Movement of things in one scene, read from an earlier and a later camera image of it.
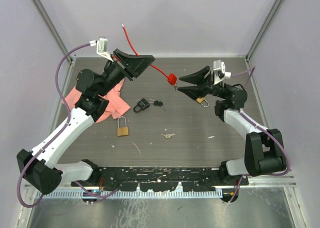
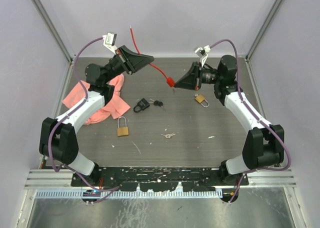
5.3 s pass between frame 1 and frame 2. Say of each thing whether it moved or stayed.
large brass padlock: stayed
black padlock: stayed
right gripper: moved
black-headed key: stayed
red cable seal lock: moved
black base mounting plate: stayed
